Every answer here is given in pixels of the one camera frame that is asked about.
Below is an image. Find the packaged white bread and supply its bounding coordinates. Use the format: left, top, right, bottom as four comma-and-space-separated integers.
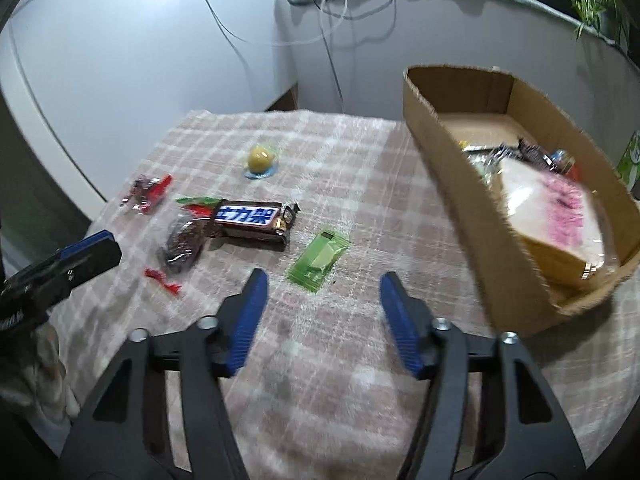
490, 157, 620, 290

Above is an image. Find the pink plaid tablecloth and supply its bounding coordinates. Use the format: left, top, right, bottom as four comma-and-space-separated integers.
48, 108, 640, 480

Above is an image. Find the cardboard box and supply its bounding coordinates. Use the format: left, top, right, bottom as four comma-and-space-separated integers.
404, 66, 639, 336

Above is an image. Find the red torn wrapper strip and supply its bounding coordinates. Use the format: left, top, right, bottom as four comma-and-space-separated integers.
143, 268, 181, 296

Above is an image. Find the green candy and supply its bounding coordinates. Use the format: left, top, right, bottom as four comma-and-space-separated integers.
288, 229, 350, 292

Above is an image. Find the red candy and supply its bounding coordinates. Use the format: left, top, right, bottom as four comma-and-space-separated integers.
120, 174, 172, 214

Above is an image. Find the potted spider plant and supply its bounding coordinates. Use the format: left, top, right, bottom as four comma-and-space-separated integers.
570, 0, 637, 53

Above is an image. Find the yellow jelly cup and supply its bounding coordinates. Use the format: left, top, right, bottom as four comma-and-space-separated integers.
244, 144, 279, 180

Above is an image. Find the green tissue box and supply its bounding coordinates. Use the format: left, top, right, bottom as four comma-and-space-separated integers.
616, 130, 640, 191

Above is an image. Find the white cable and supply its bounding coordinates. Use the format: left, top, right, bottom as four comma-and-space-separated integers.
186, 0, 402, 49

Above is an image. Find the dark dates snack bag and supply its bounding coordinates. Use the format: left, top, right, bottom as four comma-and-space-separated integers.
158, 196, 222, 275

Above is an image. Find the Snickers chocolate bar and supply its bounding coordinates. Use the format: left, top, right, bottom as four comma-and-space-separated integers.
205, 200, 300, 250

